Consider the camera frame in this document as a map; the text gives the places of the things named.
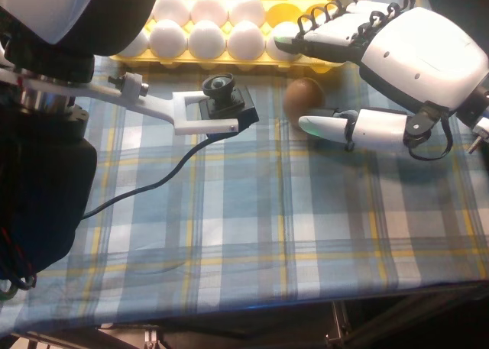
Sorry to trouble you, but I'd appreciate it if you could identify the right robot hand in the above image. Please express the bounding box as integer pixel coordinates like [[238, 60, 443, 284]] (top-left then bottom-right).
[[273, 0, 489, 163]]

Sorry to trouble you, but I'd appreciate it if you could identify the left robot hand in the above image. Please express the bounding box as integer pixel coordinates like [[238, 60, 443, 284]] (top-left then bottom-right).
[[0, 0, 162, 58]]

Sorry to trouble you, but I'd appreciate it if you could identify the brownish yellow egg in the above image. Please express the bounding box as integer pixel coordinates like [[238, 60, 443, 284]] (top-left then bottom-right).
[[283, 77, 326, 128]]

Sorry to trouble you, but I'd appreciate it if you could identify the yellow egg carton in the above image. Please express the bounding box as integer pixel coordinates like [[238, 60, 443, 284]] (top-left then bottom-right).
[[108, 0, 348, 75]]

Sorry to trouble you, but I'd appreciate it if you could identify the blue plaid tablecloth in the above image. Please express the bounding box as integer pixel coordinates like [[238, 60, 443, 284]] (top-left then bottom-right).
[[0, 0, 489, 329]]

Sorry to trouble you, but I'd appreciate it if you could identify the white camera bracket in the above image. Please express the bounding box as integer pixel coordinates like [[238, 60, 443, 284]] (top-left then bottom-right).
[[17, 70, 241, 137]]

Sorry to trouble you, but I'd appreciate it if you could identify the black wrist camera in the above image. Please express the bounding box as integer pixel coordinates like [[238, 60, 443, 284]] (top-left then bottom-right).
[[198, 73, 261, 131]]

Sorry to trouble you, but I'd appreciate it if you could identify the black camera cable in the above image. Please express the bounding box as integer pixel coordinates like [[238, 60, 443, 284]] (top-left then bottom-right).
[[81, 132, 231, 221]]

